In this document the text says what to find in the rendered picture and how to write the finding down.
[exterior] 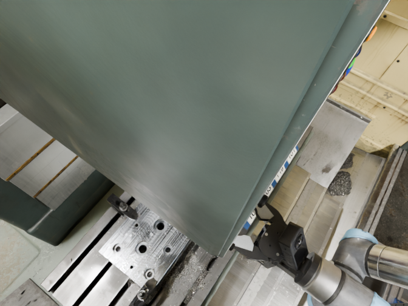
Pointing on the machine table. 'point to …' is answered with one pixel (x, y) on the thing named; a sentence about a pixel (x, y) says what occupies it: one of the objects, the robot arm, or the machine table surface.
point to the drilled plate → (149, 220)
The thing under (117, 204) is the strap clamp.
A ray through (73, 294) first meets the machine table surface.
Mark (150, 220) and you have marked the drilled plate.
